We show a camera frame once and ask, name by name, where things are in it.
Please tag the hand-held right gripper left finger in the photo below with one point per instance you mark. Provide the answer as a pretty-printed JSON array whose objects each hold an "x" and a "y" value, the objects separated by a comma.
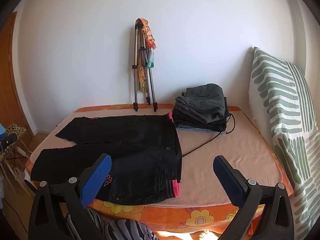
[{"x": 97, "y": 177}]

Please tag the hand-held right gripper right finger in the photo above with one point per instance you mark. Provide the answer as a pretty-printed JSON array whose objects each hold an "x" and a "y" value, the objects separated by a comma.
[{"x": 228, "y": 177}]

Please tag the black pants with pink trim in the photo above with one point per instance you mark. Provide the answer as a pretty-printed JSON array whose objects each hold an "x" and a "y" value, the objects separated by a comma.
[{"x": 125, "y": 140}]

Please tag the grey folded pants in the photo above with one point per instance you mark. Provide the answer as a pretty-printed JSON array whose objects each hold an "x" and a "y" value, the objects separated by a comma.
[{"x": 205, "y": 100}]

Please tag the beige blanket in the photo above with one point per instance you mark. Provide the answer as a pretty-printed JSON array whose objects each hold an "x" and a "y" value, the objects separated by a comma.
[{"x": 225, "y": 150}]

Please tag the black folded clothes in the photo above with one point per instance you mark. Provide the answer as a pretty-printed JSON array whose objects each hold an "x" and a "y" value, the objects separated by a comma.
[{"x": 220, "y": 125}]

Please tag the person's zebra striped clothing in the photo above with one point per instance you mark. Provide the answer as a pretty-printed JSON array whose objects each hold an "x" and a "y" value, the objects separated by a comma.
[{"x": 125, "y": 230}]

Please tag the light blue folded jeans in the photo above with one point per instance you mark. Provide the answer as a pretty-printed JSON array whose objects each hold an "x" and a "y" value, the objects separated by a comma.
[{"x": 192, "y": 129}]

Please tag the orange floral bed sheet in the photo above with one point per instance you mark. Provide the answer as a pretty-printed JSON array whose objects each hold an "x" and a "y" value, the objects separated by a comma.
[{"x": 175, "y": 217}]

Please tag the white folding rack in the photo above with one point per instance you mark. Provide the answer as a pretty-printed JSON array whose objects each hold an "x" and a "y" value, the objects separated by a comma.
[{"x": 20, "y": 177}]

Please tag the leopard print cloth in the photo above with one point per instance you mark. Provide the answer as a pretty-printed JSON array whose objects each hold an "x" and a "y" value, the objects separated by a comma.
[{"x": 15, "y": 130}]

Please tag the green striped white pillow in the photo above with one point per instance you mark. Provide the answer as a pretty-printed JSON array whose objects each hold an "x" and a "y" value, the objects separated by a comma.
[{"x": 280, "y": 92}]

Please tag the wooden door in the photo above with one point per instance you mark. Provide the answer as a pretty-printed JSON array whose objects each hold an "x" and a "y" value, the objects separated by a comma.
[{"x": 10, "y": 92}]

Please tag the silver tripod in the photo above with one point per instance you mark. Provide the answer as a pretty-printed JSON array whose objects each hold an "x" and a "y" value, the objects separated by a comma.
[{"x": 135, "y": 55}]

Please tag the colourful floral scarf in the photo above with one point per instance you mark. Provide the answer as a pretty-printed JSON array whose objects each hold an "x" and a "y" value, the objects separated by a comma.
[{"x": 150, "y": 37}]

